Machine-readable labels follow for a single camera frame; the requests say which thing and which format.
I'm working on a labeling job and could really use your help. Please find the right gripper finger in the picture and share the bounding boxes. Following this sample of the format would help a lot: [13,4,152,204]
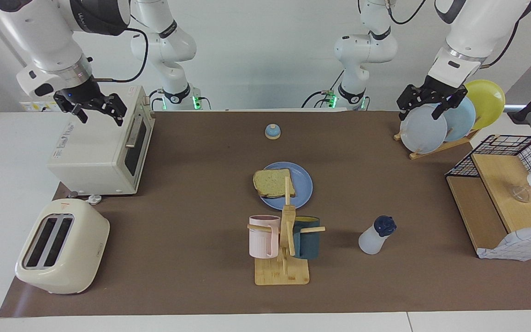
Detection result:
[53,95,89,124]
[101,94,128,127]

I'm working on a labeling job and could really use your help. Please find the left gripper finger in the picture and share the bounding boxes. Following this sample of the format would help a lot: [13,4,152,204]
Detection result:
[396,85,426,121]
[433,89,469,121]

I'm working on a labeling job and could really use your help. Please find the slice of toast bread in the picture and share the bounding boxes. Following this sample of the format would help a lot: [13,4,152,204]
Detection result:
[253,168,296,199]

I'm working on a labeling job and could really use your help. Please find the light blue plate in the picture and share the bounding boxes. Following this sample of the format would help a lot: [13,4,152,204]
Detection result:
[441,95,477,142]

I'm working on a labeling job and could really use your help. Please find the pale grey plate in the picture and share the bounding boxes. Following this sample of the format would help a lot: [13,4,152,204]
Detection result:
[400,105,448,154]

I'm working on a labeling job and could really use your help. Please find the yellow plate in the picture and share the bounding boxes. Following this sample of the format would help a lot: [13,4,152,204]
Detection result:
[464,80,506,130]

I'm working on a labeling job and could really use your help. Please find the wooden plate rack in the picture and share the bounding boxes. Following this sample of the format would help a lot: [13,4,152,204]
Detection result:
[395,115,480,160]

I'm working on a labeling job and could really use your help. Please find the periwinkle blue dinner plate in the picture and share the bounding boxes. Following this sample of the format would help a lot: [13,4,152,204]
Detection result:
[259,162,313,210]

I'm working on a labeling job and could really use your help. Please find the white toaster oven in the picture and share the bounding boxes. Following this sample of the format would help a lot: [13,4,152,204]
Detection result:
[47,85,155,196]

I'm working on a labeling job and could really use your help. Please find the wooden two-tier shelf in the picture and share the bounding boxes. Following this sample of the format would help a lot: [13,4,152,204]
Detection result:
[445,152,531,252]

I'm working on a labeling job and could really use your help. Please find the clear glass item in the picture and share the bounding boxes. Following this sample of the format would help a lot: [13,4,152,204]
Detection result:
[510,184,531,203]

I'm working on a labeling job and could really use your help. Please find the brown table mat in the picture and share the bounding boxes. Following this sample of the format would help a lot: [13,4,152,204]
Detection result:
[0,110,531,318]

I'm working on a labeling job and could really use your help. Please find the cream two-slot toaster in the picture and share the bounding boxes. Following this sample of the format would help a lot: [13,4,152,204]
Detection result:
[15,199,110,295]

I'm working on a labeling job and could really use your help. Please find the wooden box crate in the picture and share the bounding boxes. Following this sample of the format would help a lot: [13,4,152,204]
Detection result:
[477,225,531,262]

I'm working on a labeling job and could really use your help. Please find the dark teal mug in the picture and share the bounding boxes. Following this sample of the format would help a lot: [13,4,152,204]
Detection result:
[292,216,321,259]

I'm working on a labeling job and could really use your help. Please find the pink ribbed mug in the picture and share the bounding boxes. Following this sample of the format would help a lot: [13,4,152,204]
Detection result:
[248,215,281,259]

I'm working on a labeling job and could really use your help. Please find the wooden mug tree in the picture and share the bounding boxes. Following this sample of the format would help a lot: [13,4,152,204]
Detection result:
[247,177,326,285]

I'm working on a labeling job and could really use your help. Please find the black base cable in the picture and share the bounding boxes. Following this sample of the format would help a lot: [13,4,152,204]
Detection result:
[148,88,165,111]
[301,69,344,109]

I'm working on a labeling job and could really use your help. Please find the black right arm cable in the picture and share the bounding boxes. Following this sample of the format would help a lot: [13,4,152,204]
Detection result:
[93,28,149,83]

